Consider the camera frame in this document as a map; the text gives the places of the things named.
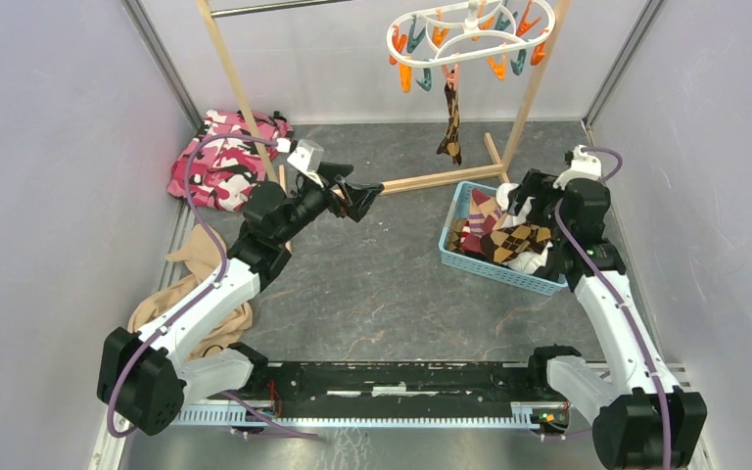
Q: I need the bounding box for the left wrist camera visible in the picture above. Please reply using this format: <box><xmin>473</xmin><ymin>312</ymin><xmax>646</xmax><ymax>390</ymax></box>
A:
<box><xmin>276</xmin><ymin>138</ymin><xmax>325</xmax><ymax>174</ymax></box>

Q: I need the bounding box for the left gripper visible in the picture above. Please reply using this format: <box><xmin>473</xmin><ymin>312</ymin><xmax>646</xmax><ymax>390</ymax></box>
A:
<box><xmin>275</xmin><ymin>162</ymin><xmax>383</xmax><ymax>245</ymax></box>

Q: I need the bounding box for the wooden drying rack frame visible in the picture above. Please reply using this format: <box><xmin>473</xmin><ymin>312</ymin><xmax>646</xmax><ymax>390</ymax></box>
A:
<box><xmin>195</xmin><ymin>0</ymin><xmax>572</xmax><ymax>196</ymax></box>

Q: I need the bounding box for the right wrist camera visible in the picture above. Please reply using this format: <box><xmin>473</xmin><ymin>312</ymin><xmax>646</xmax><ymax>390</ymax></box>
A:
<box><xmin>552</xmin><ymin>145</ymin><xmax>603</xmax><ymax>190</ymax></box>

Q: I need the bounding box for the brown argyle sock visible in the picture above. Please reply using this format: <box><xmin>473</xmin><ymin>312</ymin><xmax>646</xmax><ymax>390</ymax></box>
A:
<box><xmin>480</xmin><ymin>223</ymin><xmax>552</xmax><ymax>264</ymax></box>
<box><xmin>437</xmin><ymin>84</ymin><xmax>462</xmax><ymax>166</ymax></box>

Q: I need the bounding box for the blue plastic basket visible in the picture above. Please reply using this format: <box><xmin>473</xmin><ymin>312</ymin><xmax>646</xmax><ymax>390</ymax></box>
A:
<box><xmin>438</xmin><ymin>181</ymin><xmax>568</xmax><ymax>297</ymax></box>

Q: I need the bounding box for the white plastic clip hanger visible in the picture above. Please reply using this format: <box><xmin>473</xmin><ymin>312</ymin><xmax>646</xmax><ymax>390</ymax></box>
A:
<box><xmin>384</xmin><ymin>1</ymin><xmax>562</xmax><ymax>93</ymax></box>

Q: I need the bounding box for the pink camouflage cloth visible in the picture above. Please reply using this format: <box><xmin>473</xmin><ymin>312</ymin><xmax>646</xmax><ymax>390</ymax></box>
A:
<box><xmin>166</xmin><ymin>110</ymin><xmax>266</xmax><ymax>212</ymax></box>

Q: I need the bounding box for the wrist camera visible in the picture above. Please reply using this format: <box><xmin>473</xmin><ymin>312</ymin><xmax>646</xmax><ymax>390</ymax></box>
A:
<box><xmin>552</xmin><ymin>145</ymin><xmax>603</xmax><ymax>190</ymax></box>
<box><xmin>276</xmin><ymin>138</ymin><xmax>325</xmax><ymax>174</ymax></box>

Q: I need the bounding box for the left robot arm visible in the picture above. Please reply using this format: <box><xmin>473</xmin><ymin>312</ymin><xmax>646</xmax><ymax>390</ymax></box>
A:
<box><xmin>97</xmin><ymin>163</ymin><xmax>385</xmax><ymax>438</ymax></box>

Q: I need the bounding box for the white sock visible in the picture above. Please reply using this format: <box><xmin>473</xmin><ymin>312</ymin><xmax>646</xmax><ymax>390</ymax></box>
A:
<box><xmin>495</xmin><ymin>183</ymin><xmax>552</xmax><ymax>275</ymax></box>

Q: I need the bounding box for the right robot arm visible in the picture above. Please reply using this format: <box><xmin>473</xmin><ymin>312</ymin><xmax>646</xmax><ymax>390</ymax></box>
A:
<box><xmin>509</xmin><ymin>169</ymin><xmax>708</xmax><ymax>469</ymax></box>

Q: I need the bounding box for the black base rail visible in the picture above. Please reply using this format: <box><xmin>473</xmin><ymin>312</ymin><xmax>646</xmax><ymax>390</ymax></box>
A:
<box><xmin>234</xmin><ymin>361</ymin><xmax>566</xmax><ymax>419</ymax></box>

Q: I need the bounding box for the pink clothespin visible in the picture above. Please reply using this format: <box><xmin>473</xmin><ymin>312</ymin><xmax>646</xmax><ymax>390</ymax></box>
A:
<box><xmin>442</xmin><ymin>64</ymin><xmax>460</xmax><ymax>91</ymax></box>

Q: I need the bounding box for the beige cloth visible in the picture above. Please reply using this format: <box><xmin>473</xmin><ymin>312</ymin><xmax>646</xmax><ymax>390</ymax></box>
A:
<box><xmin>127</xmin><ymin>223</ymin><xmax>254</xmax><ymax>362</ymax></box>

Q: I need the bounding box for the red striped sock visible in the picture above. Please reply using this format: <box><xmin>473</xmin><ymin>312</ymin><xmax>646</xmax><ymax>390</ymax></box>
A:
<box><xmin>459</xmin><ymin>189</ymin><xmax>508</xmax><ymax>254</ymax></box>

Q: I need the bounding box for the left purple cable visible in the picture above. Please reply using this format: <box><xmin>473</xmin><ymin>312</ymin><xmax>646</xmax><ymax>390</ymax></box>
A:
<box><xmin>106</xmin><ymin>132</ymin><xmax>319</xmax><ymax>443</ymax></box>

